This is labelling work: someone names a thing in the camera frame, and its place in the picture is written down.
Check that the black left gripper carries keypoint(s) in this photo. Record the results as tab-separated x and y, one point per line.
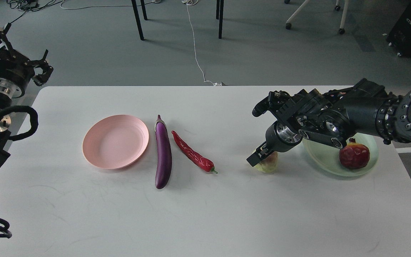
14	74

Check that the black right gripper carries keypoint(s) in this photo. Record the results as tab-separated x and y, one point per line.
306	115

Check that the green pink peach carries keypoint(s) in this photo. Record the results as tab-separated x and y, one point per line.
269	164

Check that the red chili pepper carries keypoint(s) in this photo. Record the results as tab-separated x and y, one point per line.
200	161

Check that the dark red pomegranate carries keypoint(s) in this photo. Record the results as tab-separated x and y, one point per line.
354	156

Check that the purple eggplant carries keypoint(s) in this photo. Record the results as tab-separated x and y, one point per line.
164	166

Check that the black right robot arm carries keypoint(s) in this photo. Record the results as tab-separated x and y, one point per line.
373	111

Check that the light green plate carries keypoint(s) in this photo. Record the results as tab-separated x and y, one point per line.
327	158

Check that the white chair base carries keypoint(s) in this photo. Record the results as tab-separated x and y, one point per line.
306	16

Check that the black table leg left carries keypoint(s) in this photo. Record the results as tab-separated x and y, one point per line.
137	16

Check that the black table leg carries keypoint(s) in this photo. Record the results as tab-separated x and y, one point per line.
137	16
219	12

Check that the pink plate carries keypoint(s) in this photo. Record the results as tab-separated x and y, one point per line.
115	142

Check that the black table leg right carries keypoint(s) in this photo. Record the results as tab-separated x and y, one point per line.
219	12

